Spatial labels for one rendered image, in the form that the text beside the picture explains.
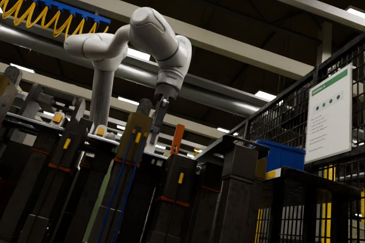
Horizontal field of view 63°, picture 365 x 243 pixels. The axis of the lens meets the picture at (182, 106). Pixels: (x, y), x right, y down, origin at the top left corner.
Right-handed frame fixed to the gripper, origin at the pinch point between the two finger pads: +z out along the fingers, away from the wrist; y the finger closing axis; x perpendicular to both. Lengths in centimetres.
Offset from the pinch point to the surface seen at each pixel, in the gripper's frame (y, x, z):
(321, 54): -600, 472, -600
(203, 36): -240, 43, -233
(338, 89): 15, 54, -33
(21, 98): -27, -52, -10
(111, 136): 1.5, -12.3, 1.4
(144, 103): 18.3, -5.8, -5.3
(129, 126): 25.0, -7.6, 3.9
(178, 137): -14.8, 10.2, -9.9
